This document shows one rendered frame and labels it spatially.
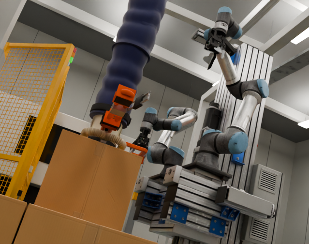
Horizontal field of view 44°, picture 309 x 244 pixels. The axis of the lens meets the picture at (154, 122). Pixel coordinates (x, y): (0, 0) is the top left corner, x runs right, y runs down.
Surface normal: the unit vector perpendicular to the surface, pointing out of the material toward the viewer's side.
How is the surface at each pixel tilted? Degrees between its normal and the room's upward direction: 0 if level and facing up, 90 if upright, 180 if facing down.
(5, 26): 90
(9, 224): 90
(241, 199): 90
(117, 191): 90
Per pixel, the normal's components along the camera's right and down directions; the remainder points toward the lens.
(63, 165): 0.29, -0.27
